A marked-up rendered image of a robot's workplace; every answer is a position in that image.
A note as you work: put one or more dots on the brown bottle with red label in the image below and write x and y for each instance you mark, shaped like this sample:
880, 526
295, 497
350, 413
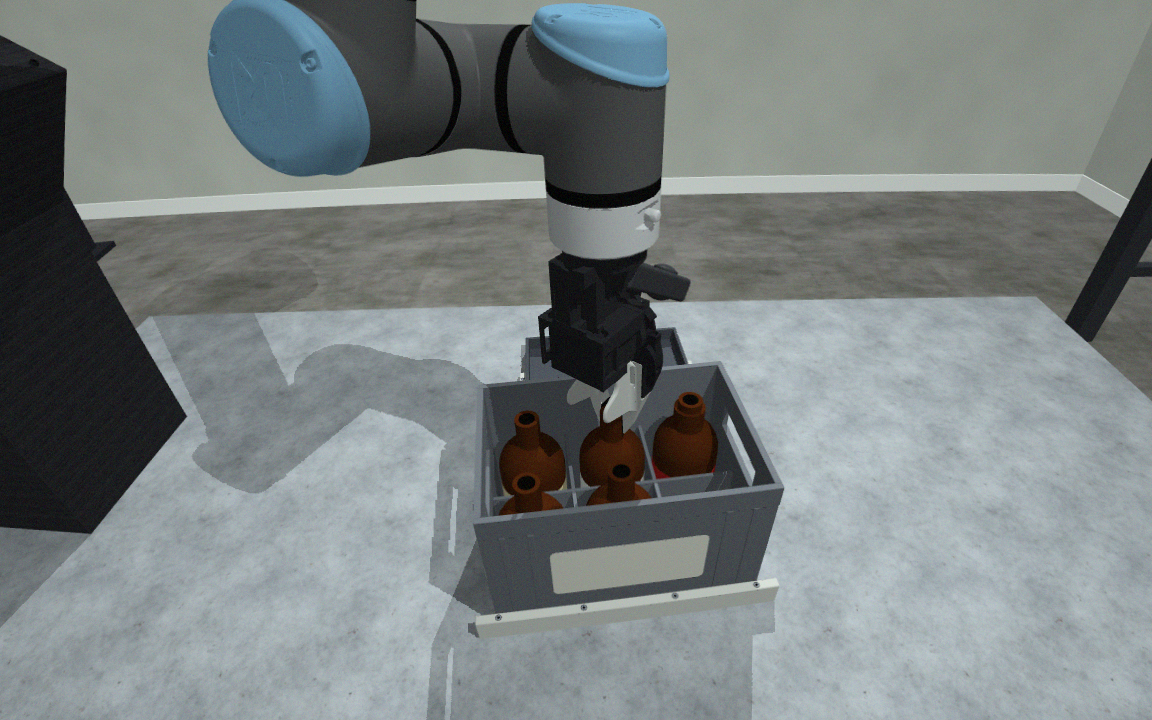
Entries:
685, 443

